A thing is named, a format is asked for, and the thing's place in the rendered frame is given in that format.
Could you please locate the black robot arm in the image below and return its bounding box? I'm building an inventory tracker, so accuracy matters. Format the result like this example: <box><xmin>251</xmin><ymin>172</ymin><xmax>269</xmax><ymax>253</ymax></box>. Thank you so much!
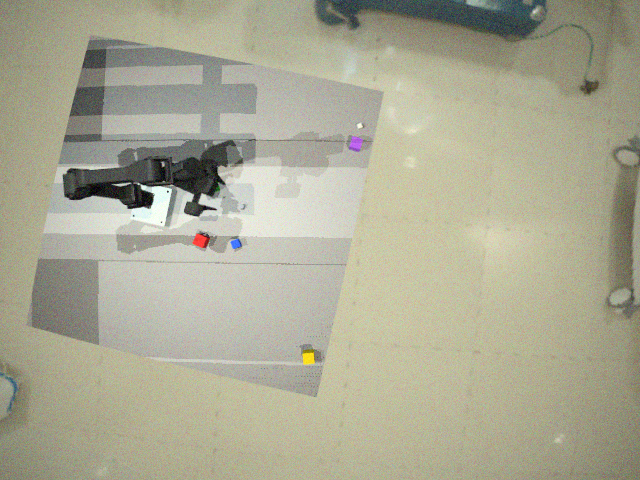
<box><xmin>63</xmin><ymin>155</ymin><xmax>218</xmax><ymax>209</ymax></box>

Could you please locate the red block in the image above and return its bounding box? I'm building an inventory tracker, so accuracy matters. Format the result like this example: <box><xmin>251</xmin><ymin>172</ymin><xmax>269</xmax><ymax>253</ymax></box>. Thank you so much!
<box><xmin>193</xmin><ymin>234</ymin><xmax>210</xmax><ymax>248</ymax></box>

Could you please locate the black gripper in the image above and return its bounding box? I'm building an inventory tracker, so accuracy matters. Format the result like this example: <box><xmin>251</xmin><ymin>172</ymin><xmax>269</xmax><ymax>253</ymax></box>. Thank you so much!
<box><xmin>178</xmin><ymin>159</ymin><xmax>226</xmax><ymax>217</ymax></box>

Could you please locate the small purple block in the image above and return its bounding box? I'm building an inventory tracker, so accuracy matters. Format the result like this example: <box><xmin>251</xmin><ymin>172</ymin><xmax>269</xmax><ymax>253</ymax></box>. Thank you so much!
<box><xmin>349</xmin><ymin>136</ymin><xmax>363</xmax><ymax>152</ymax></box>

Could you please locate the yellow block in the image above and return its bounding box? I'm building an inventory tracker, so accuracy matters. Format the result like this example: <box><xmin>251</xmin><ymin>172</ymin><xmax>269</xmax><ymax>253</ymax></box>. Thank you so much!
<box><xmin>303</xmin><ymin>349</ymin><xmax>315</xmax><ymax>365</ymax></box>

